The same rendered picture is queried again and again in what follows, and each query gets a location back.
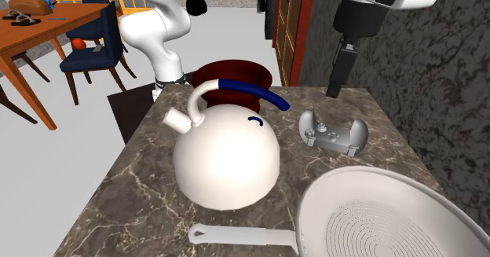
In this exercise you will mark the orange round fruit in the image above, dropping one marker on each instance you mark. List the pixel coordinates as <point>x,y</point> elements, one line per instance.
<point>79,44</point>

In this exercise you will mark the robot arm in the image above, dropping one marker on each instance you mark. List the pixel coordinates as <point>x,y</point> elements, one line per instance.
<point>160,26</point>

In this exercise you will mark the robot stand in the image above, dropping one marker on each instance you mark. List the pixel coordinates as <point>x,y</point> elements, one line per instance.
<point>130,110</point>

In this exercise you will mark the black tall appliance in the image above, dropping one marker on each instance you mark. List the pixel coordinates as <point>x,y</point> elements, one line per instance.
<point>267,11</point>

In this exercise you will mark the red framed wooden door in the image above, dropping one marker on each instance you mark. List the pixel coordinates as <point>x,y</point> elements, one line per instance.
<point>294,30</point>

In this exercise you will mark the wooden dining table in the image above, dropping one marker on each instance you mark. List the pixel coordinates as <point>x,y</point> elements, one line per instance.
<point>23,38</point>

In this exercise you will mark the grey game controller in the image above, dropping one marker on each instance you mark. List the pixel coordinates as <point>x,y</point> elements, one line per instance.
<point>333,137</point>

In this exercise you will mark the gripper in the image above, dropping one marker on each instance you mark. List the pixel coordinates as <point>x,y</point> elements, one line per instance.
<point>358,18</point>

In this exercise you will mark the dark red bowl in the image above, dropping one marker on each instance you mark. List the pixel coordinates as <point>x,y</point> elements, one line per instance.
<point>229,72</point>

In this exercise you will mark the black bag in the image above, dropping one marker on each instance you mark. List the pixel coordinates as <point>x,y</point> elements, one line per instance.
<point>196,3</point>

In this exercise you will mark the small grey object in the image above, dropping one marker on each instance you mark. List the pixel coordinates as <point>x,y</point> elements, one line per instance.
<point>98,48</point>

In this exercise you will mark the blue pen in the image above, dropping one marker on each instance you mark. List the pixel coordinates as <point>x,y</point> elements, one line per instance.
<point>56,18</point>

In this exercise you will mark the brown bread loaf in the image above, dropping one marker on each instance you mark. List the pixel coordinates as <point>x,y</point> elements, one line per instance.
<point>30,5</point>

